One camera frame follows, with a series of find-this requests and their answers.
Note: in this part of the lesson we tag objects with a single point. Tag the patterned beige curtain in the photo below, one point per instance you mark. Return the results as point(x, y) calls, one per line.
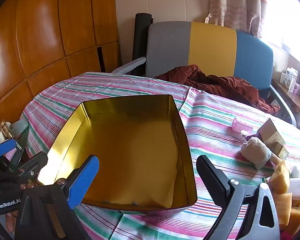
point(235, 2)

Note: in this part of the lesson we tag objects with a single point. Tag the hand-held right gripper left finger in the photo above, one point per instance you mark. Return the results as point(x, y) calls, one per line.
point(85, 180)

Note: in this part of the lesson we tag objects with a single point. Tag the grey yellow blue chair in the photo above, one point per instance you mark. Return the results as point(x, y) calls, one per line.
point(210, 45)

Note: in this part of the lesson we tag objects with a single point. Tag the small white carton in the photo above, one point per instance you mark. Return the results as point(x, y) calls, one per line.
point(283, 78)

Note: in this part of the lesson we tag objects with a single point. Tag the pink hair roller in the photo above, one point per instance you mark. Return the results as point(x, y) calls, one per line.
point(242, 126)

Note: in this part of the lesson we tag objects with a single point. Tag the striped pink green tablecloth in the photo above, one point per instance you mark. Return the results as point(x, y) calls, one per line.
point(215, 120)

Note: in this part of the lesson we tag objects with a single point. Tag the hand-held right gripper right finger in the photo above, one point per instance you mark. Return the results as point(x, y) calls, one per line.
point(212, 182)

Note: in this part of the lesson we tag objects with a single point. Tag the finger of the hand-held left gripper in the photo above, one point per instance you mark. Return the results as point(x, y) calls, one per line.
point(3, 148)
point(35, 165)

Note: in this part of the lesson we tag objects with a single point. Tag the wooden side desk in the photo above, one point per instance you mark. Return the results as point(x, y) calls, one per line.
point(290, 100)

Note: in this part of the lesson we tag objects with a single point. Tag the maroon jacket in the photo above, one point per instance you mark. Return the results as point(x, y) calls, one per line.
point(215, 82)

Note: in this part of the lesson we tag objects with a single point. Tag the white blue carton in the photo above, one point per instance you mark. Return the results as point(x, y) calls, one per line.
point(292, 77)

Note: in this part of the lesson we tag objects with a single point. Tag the lilac packet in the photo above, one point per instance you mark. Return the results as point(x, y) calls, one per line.
point(298, 88)

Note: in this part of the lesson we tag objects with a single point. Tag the cream cardboard medicine box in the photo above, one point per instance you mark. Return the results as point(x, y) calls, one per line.
point(270, 130)

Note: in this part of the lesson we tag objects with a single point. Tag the wooden wardrobe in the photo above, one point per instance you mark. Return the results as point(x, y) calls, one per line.
point(40, 42)

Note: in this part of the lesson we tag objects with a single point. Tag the black rolled mat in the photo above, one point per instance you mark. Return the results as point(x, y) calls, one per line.
point(141, 37)

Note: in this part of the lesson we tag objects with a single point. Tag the small green tan box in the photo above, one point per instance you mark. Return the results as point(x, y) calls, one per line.
point(280, 151)

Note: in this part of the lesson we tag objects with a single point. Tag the gold metal tin box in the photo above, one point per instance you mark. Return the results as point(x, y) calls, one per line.
point(135, 155)

